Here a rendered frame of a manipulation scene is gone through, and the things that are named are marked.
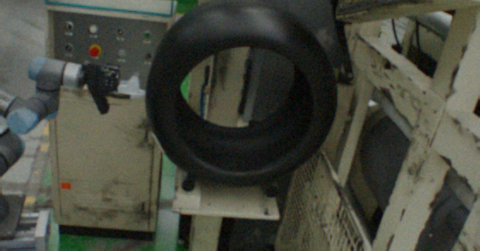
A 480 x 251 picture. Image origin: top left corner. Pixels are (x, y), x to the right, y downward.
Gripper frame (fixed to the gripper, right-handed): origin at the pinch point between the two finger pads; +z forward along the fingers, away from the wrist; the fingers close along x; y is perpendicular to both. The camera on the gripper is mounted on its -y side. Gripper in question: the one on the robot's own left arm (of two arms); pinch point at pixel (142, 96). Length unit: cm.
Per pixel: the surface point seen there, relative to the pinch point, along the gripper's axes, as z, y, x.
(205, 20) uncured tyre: 13.2, 30.1, -7.9
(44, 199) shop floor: -53, -122, 90
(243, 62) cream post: 32.7, 9.2, 26.9
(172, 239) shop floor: 27, -114, 63
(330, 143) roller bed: 75, -13, 20
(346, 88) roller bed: 73, 11, 20
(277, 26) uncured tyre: 32.7, 33.7, -10.3
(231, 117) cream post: 34.0, -13.9, 26.9
